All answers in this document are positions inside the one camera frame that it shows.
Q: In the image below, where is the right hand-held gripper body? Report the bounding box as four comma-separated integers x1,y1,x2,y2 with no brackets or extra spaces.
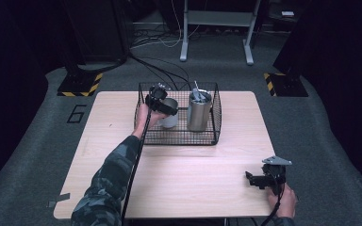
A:
261,155,293,197

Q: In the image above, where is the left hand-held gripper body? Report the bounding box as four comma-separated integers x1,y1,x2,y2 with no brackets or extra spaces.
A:
144,82,169,111

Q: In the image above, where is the steel mug with white handle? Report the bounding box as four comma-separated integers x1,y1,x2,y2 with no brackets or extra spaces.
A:
156,97,180,130

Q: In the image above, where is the black wire basket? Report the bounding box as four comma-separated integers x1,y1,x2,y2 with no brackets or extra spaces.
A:
133,81,222,147

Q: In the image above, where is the tall steel tumbler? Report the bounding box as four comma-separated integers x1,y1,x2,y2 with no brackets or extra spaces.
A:
186,89,214,133

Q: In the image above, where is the person's left hand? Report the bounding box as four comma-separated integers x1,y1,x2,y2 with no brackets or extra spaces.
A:
133,103,168,139

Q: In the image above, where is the person's right hand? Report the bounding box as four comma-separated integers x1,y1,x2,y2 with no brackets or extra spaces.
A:
267,183,298,219

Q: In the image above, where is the black yellow striped stand base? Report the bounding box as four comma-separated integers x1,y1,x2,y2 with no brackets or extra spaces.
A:
262,72,309,98
57,72,105,98

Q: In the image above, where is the black cabinet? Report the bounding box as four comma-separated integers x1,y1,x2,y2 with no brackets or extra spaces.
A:
63,0,130,65

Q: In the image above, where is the gray tape strip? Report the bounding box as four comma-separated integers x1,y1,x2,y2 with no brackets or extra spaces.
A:
47,192,72,209

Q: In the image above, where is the black floor cable bundle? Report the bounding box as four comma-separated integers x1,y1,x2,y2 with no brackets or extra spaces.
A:
127,51,192,91

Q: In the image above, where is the right hand-held gripper cable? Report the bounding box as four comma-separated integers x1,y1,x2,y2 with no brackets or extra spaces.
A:
259,183,287,226

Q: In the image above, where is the hand-held gripper cable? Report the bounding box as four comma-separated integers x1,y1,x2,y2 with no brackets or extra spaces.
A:
120,106,155,226
259,183,287,226

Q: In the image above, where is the white floor cable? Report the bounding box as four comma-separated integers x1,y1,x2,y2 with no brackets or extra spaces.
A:
130,0,203,50

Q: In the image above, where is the left hand-held gripper cable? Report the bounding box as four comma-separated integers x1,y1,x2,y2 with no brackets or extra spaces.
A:
120,106,155,226

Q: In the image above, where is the gray metal desk frame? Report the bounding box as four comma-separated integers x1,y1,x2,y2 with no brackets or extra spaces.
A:
179,0,262,67

